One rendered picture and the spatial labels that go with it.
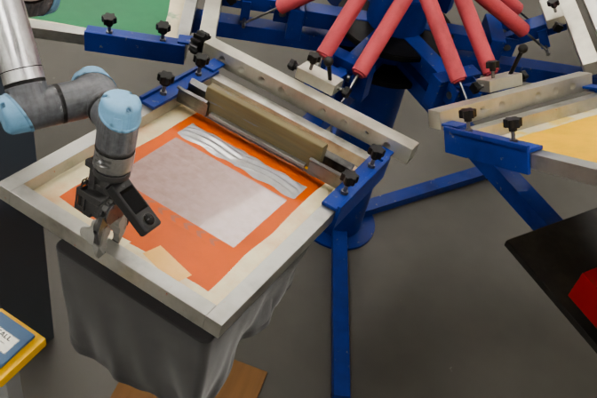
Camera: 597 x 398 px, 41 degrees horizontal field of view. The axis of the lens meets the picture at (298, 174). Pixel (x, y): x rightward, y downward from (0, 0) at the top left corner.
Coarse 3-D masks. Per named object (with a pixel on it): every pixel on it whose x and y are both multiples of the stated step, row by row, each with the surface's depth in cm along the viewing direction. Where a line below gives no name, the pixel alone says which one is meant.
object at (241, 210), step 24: (240, 168) 200; (288, 168) 206; (216, 192) 190; (240, 192) 193; (264, 192) 195; (312, 192) 200; (192, 216) 181; (216, 216) 183; (240, 216) 185; (264, 216) 188; (288, 216) 190; (144, 240) 171; (168, 240) 173; (192, 240) 175; (240, 240) 179; (192, 264) 169; (216, 264) 171
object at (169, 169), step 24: (192, 120) 212; (144, 144) 198; (168, 144) 201; (192, 144) 204; (240, 144) 209; (144, 168) 191; (168, 168) 193; (192, 168) 195; (216, 168) 198; (72, 192) 178; (144, 192) 184; (168, 192) 186; (192, 192) 188
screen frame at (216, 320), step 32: (256, 96) 223; (320, 128) 218; (64, 160) 180; (352, 160) 214; (0, 192) 169; (32, 192) 169; (64, 224) 164; (320, 224) 185; (128, 256) 161; (288, 256) 173; (160, 288) 157; (256, 288) 163; (192, 320) 156; (224, 320) 154
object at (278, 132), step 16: (208, 96) 209; (224, 96) 206; (208, 112) 211; (224, 112) 209; (240, 112) 206; (256, 112) 204; (256, 128) 206; (272, 128) 203; (288, 128) 201; (272, 144) 205; (288, 144) 203; (304, 144) 200; (320, 144) 199; (304, 160) 202; (320, 160) 201
